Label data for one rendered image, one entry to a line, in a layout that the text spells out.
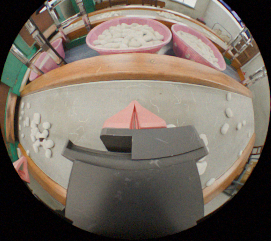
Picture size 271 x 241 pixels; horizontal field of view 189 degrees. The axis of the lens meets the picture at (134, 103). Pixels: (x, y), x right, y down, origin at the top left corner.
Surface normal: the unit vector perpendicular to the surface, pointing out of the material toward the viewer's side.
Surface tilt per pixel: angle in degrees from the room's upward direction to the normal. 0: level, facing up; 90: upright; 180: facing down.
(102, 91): 0
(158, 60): 0
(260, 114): 90
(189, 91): 0
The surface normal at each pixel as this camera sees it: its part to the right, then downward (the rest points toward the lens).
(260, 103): -1.00, 0.09
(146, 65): 0.00, -0.25
